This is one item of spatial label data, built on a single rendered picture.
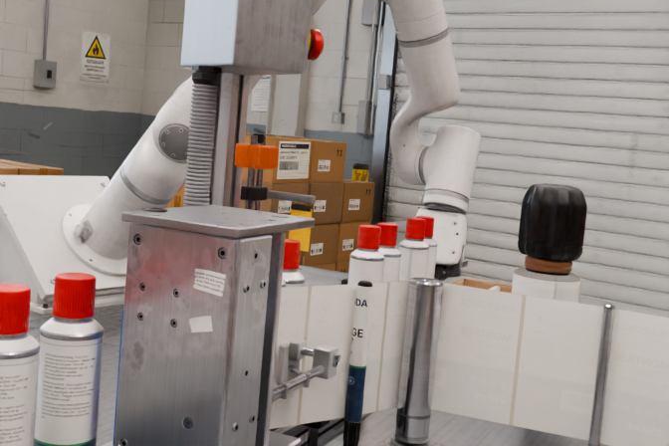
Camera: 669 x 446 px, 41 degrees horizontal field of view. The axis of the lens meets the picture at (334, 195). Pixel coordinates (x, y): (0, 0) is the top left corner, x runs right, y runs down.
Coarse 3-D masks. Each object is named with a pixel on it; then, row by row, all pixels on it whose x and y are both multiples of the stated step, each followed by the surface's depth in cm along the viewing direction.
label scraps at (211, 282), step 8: (200, 272) 68; (208, 272) 68; (200, 280) 68; (208, 280) 68; (216, 280) 68; (224, 280) 68; (200, 288) 68; (208, 288) 68; (216, 288) 68; (192, 320) 69; (200, 320) 68; (208, 320) 68; (192, 328) 69; (200, 328) 69; (208, 328) 68
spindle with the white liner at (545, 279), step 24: (528, 192) 113; (552, 192) 110; (576, 192) 110; (528, 216) 112; (552, 216) 110; (576, 216) 110; (528, 240) 111; (552, 240) 110; (576, 240) 110; (528, 264) 113; (552, 264) 111; (528, 288) 111; (552, 288) 110; (576, 288) 111
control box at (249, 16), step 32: (192, 0) 112; (224, 0) 103; (256, 0) 101; (288, 0) 103; (192, 32) 111; (224, 32) 103; (256, 32) 102; (288, 32) 104; (192, 64) 111; (224, 64) 103; (256, 64) 102; (288, 64) 104
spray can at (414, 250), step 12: (408, 228) 150; (420, 228) 149; (408, 240) 150; (420, 240) 149; (408, 252) 148; (420, 252) 148; (408, 264) 149; (420, 264) 149; (408, 276) 149; (420, 276) 149
